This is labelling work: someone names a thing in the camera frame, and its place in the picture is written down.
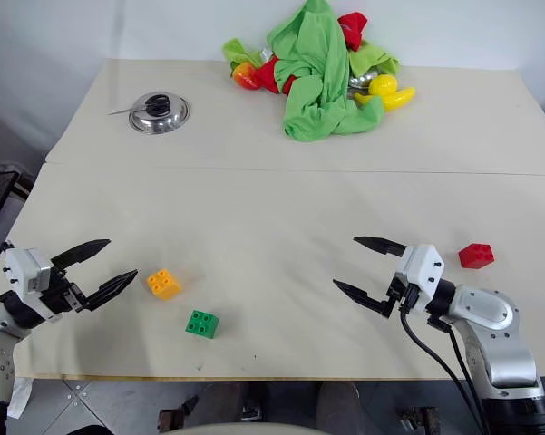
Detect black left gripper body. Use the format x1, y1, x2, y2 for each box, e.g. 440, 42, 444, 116
39, 266, 85, 315

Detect green toy brick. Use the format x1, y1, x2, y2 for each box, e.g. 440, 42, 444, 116
184, 309, 220, 339

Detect metal pot lid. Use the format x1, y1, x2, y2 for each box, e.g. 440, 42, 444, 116
128, 91, 192, 136

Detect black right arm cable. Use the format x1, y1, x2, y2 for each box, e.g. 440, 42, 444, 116
399, 289, 489, 435
446, 328, 486, 435

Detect red cloth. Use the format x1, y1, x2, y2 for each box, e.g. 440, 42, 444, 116
336, 12, 369, 53
255, 55, 300, 95

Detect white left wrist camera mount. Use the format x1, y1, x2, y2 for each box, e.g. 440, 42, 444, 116
3, 246, 61, 324

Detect orange-red toy fruit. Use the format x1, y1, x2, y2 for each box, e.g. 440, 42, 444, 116
231, 62, 263, 91

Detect yellow toy lemon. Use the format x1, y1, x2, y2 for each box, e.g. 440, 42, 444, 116
367, 74, 399, 96

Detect black-handled scissors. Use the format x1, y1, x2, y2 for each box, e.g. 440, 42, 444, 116
107, 94, 171, 117

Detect red toy brick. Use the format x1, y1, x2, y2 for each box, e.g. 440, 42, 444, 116
458, 243, 496, 270

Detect green cloth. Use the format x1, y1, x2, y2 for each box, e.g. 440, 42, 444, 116
221, 0, 401, 144

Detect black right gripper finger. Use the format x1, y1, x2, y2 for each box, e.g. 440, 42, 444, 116
332, 279, 392, 319
353, 236, 410, 260

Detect yellow toy brick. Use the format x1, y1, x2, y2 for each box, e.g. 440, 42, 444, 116
145, 268, 183, 302

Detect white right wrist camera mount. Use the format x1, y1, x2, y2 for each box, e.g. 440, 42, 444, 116
392, 244, 446, 314

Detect yellow toy banana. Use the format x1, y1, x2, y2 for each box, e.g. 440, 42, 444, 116
354, 86, 417, 111

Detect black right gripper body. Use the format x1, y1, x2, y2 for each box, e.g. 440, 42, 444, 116
386, 273, 422, 319

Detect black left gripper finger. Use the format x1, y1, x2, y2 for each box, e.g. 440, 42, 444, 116
75, 269, 140, 314
50, 238, 112, 270

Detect steel bowl under cloth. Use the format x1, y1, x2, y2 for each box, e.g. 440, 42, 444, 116
347, 67, 382, 90

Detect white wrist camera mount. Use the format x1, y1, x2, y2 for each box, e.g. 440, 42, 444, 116
3, 246, 61, 324
392, 244, 446, 314

